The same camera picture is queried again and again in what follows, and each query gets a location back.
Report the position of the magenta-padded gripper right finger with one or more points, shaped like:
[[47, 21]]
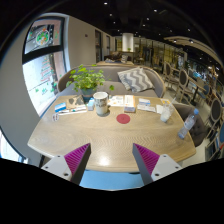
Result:
[[148, 159]]

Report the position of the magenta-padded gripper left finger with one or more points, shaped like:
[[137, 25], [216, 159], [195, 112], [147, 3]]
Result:
[[76, 159]]

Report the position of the clear blue-capped water bottle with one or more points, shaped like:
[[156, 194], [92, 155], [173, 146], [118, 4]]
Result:
[[188, 124]]

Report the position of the pill blister pack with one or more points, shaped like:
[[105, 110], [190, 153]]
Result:
[[55, 117]]

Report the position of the flat round red coaster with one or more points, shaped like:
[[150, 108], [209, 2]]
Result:
[[123, 118]]

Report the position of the clear plastic cup with straw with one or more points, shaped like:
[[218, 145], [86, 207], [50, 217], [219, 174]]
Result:
[[166, 114]]

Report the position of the white tube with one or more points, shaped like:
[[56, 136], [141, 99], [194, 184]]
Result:
[[75, 108]]

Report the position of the white paper napkin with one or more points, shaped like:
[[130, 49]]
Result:
[[159, 109]]

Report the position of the blue and white box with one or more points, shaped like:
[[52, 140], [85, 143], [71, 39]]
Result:
[[60, 107]]

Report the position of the small light blue box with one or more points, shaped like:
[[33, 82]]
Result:
[[90, 105]]

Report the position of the grey tufted armchair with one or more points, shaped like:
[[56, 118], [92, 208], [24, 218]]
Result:
[[196, 128]]

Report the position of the yellow card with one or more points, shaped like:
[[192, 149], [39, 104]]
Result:
[[165, 101]]

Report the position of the white printed paper cup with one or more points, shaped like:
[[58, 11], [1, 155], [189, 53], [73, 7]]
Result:
[[100, 104]]

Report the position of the white leaflet with pictures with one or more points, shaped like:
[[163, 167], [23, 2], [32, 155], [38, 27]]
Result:
[[116, 100]]

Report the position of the green potted plant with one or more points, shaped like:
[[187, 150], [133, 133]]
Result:
[[85, 80]]

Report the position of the grey white chevron pillow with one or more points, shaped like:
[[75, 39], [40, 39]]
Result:
[[135, 79]]

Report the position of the group of dining chairs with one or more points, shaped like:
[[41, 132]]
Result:
[[183, 78]]

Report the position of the grey curved sofa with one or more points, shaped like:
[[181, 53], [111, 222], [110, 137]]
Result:
[[110, 75]]

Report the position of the group of ceiling lights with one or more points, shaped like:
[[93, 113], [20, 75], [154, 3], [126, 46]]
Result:
[[155, 10]]

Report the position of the colourful wall poster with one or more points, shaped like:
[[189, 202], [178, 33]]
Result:
[[43, 36]]

